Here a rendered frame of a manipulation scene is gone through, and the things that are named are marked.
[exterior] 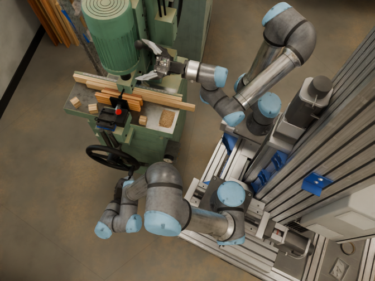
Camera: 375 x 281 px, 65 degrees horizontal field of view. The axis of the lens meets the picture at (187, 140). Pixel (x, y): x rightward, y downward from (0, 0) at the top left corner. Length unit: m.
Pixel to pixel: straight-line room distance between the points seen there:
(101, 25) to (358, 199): 1.10
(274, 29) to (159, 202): 0.79
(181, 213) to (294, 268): 1.35
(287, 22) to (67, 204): 1.95
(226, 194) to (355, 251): 1.29
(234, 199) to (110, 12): 0.85
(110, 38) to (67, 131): 1.61
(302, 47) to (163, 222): 0.79
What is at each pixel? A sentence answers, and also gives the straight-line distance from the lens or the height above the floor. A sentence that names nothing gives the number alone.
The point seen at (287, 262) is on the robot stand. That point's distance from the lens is 2.17.
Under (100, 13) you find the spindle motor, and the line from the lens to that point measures 1.15.
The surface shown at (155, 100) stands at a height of 0.93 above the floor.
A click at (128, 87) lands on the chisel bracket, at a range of 1.47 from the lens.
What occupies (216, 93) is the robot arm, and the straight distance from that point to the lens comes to 1.17.
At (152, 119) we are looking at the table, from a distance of 1.55.
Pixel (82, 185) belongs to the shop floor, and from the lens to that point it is 2.46.
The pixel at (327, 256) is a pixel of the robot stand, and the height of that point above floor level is 0.21.
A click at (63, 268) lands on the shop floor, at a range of 2.40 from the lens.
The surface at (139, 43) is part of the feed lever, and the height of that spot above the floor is 1.44.
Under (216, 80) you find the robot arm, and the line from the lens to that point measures 1.11.
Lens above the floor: 2.26
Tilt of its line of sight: 66 degrees down
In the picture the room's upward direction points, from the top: 3 degrees clockwise
